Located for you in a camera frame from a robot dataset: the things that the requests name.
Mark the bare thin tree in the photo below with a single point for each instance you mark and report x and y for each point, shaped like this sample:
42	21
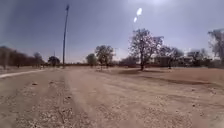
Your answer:
170	55

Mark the row of trees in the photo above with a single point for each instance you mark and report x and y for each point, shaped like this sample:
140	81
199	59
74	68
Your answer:
16	58

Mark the small round tree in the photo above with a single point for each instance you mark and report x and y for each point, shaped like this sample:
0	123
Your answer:
90	59

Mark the dark low tree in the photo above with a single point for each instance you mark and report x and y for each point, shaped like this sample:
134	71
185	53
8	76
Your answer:
53	60

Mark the low building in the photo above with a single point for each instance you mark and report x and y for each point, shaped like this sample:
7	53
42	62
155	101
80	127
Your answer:
181	61

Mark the large bare tree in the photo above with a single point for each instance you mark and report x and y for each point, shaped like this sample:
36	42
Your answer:
143	50

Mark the tall thin pole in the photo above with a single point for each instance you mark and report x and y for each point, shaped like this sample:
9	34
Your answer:
64	36

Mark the bare dirt field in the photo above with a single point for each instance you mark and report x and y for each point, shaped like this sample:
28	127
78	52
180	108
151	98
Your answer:
193	74

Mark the brown gravel dirt road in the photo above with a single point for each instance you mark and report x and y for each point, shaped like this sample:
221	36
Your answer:
100	100

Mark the pale kerb strip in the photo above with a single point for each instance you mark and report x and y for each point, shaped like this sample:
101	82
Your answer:
20	73

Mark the leafy tree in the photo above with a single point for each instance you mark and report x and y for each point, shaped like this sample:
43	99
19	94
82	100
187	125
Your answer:
104	53

